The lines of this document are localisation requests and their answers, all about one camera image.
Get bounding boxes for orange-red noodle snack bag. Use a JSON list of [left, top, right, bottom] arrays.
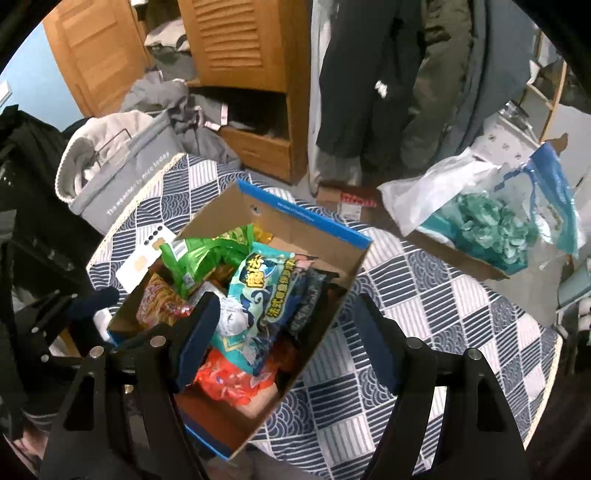
[[136, 273, 193, 329]]

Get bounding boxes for red snack packet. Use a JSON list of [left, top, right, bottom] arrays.
[[193, 348, 277, 407]]

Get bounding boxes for teal cartoon snack bag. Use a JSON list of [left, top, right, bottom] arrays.
[[211, 242, 310, 375]]

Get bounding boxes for green snack bag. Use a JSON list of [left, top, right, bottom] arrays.
[[159, 224, 256, 299]]

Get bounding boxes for black snack packet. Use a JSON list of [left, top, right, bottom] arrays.
[[288, 267, 339, 340]]

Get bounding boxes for blue-edged cardboard box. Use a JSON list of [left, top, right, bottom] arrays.
[[109, 180, 375, 477]]

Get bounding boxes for long gold snack package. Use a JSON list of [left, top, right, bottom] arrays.
[[221, 223, 273, 245]]

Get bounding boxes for navy white patterned tablecloth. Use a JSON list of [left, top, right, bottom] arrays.
[[87, 155, 562, 479]]

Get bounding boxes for grey laundry basket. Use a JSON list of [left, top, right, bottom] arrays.
[[54, 110, 184, 234]]

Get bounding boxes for teal box of green bags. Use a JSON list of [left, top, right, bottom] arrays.
[[417, 191, 539, 275]]

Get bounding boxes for light blue metal bin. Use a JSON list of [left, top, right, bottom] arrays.
[[557, 259, 591, 310]]

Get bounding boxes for blue white plastic bag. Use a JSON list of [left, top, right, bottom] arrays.
[[493, 142, 585, 256]]

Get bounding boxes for dark hanging coats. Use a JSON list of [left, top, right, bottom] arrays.
[[308, 1, 534, 190]]

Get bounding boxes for wooden wardrobe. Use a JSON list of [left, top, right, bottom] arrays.
[[42, 1, 310, 184]]

